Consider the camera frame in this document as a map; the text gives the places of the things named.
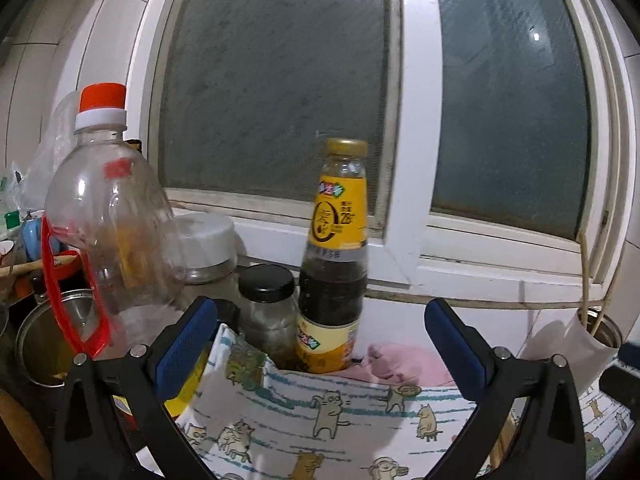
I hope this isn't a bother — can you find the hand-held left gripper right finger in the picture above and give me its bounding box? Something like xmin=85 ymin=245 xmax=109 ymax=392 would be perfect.
xmin=424 ymin=297 xmax=587 ymax=480

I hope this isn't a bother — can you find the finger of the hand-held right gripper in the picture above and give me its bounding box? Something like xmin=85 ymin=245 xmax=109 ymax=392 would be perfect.
xmin=597 ymin=342 xmax=640 ymax=411

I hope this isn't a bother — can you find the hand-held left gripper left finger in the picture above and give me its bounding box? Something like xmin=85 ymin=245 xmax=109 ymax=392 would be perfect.
xmin=50 ymin=296 xmax=221 ymax=480

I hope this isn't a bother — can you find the white chopstick holder cup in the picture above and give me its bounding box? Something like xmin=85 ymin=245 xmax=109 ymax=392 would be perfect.
xmin=520 ymin=307 xmax=623 ymax=396

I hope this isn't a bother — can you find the bundle of wooden chopsticks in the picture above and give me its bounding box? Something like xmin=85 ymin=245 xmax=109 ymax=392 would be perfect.
xmin=577 ymin=232 xmax=613 ymax=336

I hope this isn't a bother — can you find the pink cloth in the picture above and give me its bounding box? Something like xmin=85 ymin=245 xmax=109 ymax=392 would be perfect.
xmin=345 ymin=342 xmax=458 ymax=388

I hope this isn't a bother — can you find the black lid glass jar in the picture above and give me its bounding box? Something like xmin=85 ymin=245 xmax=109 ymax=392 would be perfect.
xmin=236 ymin=263 xmax=301 ymax=368

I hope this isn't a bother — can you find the white lid glass jar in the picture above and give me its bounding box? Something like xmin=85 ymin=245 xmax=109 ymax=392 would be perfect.
xmin=172 ymin=211 xmax=238 ymax=286

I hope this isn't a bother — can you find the yellow label sauce bottle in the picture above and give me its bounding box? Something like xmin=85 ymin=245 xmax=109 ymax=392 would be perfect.
xmin=295 ymin=137 xmax=371 ymax=376

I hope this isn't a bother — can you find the metal pot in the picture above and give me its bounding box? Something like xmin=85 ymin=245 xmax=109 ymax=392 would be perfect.
xmin=14 ymin=287 xmax=101 ymax=388

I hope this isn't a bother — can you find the clear plastic bottle orange cap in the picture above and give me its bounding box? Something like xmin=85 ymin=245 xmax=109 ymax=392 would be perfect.
xmin=42 ymin=82 xmax=186 ymax=361

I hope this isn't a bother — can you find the cat print cloth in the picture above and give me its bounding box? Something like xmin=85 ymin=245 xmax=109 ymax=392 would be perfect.
xmin=135 ymin=322 xmax=640 ymax=480

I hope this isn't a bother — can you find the wooden spoon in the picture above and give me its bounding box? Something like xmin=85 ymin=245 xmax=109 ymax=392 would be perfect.
xmin=0 ymin=254 xmax=78 ymax=279

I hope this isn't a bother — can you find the blue cup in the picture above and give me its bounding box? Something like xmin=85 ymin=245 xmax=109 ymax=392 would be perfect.
xmin=20 ymin=217 xmax=61 ymax=261

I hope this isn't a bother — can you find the clear plastic bag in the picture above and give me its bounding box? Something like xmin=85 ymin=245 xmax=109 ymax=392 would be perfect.
xmin=20 ymin=92 xmax=81 ymax=211

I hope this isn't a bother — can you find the white frame window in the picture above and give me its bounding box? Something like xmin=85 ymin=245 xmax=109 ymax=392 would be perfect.
xmin=145 ymin=0 xmax=640 ymax=306

